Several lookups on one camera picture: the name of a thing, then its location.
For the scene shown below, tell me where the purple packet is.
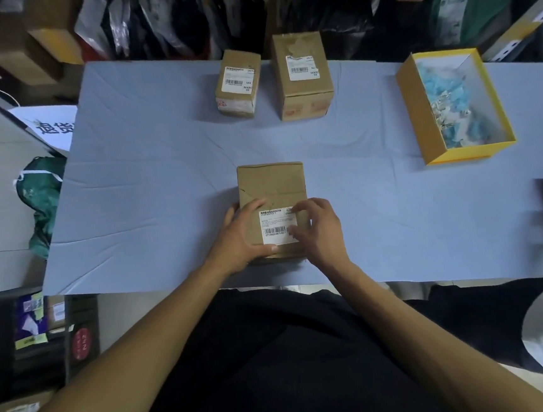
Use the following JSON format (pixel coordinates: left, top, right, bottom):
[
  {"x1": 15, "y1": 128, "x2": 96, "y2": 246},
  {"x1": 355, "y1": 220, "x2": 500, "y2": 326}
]
[{"x1": 10, "y1": 292, "x2": 51, "y2": 351}]

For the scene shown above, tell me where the white shipping label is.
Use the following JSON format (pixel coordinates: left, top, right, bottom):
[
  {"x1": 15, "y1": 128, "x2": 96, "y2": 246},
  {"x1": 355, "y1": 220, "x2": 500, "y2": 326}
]
[{"x1": 258, "y1": 206, "x2": 302, "y2": 247}]

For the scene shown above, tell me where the person's right forearm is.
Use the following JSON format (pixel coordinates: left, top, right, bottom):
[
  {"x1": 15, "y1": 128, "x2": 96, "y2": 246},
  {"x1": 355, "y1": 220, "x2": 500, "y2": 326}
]
[{"x1": 308, "y1": 240, "x2": 543, "y2": 412}]

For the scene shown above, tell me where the grey metal shelf beam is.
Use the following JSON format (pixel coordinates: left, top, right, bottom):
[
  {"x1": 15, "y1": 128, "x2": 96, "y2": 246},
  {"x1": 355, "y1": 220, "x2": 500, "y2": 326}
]
[{"x1": 476, "y1": 0, "x2": 543, "y2": 65}]

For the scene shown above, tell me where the small labelled cardboard box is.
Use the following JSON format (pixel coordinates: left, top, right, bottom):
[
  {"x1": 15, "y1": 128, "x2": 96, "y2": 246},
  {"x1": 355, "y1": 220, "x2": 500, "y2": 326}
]
[{"x1": 212, "y1": 46, "x2": 267, "y2": 122}]

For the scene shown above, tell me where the yellow open box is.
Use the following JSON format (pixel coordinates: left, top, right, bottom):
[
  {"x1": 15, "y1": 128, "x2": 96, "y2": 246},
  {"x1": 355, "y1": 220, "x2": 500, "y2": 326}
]
[{"x1": 394, "y1": 44, "x2": 518, "y2": 169}]

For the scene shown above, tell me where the white sign with black characters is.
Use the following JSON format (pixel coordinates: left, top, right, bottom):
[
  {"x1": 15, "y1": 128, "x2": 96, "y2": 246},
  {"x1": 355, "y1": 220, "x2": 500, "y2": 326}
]
[{"x1": 7, "y1": 101, "x2": 82, "y2": 161}]

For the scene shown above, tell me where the tall labelled cardboard box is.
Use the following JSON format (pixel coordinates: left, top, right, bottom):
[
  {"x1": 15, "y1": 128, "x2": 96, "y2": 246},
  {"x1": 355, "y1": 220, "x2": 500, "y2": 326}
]
[{"x1": 270, "y1": 30, "x2": 337, "y2": 122}]

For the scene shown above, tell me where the person's left hand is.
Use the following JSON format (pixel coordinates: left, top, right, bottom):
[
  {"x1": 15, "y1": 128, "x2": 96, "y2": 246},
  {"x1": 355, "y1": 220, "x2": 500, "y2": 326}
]
[{"x1": 199, "y1": 198, "x2": 281, "y2": 280}]

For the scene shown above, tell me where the green parcel with white label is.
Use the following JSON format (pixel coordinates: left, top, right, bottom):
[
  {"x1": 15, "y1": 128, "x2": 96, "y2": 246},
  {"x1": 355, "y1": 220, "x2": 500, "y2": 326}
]
[{"x1": 426, "y1": 0, "x2": 516, "y2": 55}]

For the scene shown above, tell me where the person's right hand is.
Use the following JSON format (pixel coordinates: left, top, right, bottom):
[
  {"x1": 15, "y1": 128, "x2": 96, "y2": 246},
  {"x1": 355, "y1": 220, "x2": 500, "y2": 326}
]
[{"x1": 285, "y1": 194, "x2": 354, "y2": 274}]

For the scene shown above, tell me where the green plastic bag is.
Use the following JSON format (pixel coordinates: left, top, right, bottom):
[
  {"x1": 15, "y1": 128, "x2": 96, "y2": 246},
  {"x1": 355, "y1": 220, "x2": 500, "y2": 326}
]
[{"x1": 13, "y1": 153, "x2": 76, "y2": 262}]

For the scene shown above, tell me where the black box with red circle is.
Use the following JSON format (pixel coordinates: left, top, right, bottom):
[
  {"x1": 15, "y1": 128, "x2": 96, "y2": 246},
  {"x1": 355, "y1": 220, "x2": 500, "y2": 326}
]
[{"x1": 58, "y1": 295, "x2": 105, "y2": 389}]

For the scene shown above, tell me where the large brown cardboard carton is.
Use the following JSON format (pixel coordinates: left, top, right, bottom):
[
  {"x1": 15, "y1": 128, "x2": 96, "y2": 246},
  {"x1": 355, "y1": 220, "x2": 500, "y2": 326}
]
[{"x1": 0, "y1": 0, "x2": 87, "y2": 91}]

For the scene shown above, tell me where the person's left forearm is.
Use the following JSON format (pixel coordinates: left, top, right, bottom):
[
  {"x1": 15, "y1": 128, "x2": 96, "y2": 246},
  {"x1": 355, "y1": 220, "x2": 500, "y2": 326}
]
[{"x1": 0, "y1": 258, "x2": 252, "y2": 412}]

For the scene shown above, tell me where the blue table cloth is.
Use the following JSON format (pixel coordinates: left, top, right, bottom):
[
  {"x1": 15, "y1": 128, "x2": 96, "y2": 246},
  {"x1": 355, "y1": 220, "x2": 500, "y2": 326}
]
[{"x1": 22, "y1": 22, "x2": 543, "y2": 323}]

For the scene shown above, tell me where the person's black clothing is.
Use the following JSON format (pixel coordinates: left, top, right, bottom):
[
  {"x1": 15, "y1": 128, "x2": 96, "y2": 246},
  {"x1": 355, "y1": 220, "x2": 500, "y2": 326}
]
[{"x1": 118, "y1": 270, "x2": 463, "y2": 412}]

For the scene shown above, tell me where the pile of blue small items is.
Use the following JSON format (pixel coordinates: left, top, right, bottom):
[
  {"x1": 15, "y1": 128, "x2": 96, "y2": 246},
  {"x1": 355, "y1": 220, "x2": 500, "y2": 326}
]
[{"x1": 417, "y1": 55, "x2": 485, "y2": 152}]

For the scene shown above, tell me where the row of dark bagged garments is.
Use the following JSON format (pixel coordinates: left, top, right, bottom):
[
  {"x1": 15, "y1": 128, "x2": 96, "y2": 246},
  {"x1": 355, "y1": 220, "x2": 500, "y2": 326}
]
[{"x1": 72, "y1": 0, "x2": 388, "y2": 73}]

